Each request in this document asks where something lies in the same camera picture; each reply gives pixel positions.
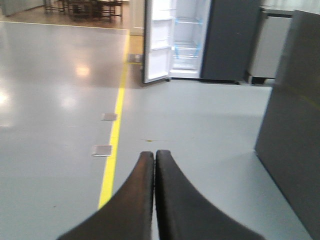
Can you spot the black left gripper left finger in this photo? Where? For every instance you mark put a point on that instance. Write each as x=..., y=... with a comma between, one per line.
x=128, y=214

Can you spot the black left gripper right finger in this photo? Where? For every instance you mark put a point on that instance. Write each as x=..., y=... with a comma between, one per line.
x=183, y=213

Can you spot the fridge door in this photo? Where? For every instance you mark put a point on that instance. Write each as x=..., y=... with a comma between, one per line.
x=159, y=23

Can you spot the dark grey fridge body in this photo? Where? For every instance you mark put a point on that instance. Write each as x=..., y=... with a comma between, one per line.
x=229, y=39

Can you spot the metal floor plate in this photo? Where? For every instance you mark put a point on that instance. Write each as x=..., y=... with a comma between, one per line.
x=109, y=117
x=102, y=150

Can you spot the dark grey island cabinet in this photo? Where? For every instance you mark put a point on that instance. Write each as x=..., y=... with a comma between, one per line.
x=288, y=143

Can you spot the dark floor sign sticker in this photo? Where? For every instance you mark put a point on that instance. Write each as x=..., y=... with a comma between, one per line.
x=134, y=58

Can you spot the wooden dining chair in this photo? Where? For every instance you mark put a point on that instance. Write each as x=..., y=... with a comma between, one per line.
x=54, y=5
x=81, y=9
x=111, y=9

